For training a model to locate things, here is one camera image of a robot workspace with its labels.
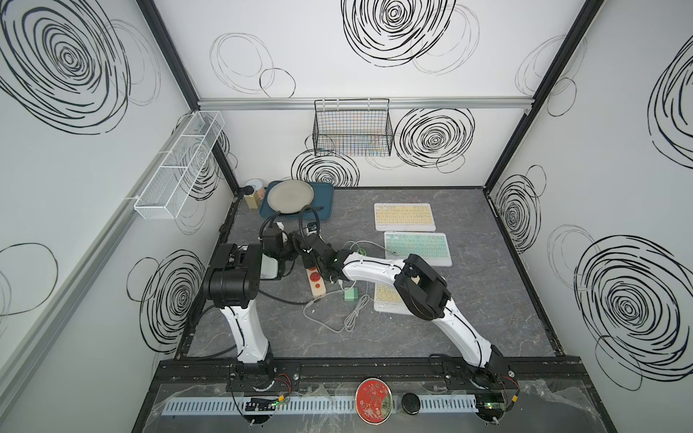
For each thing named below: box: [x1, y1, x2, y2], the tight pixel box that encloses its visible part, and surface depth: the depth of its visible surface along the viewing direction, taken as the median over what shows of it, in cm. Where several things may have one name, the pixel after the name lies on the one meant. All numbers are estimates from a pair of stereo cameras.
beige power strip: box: [305, 267, 327, 297], surface depth 90 cm
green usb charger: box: [343, 286, 359, 302], surface depth 88 cm
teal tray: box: [259, 180, 335, 222], surface depth 118 cm
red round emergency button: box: [354, 377, 394, 426], surface depth 68 cm
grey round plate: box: [267, 179, 315, 214], surface depth 121 cm
